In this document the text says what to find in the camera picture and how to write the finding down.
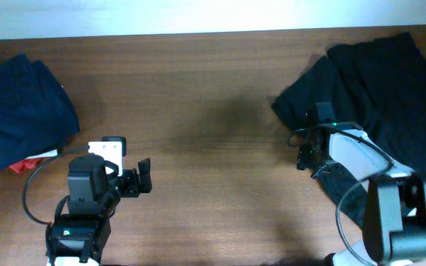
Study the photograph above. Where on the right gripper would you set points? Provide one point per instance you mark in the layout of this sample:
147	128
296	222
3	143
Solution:
304	157

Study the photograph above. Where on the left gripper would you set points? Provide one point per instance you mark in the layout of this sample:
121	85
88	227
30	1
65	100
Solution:
133	185

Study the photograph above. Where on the black shorts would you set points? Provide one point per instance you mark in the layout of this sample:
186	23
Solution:
380	85

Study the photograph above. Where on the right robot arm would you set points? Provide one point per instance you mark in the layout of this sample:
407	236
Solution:
394	226

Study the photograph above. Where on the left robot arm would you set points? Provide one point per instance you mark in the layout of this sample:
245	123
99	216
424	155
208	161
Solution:
81	225

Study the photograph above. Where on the white paper tag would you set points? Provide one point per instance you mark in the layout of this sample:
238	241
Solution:
51	153

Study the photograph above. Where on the red cloth piece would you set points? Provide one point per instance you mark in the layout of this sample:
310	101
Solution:
25	165

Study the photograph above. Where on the navy blue folded garment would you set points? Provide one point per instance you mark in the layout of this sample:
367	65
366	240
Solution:
36	114

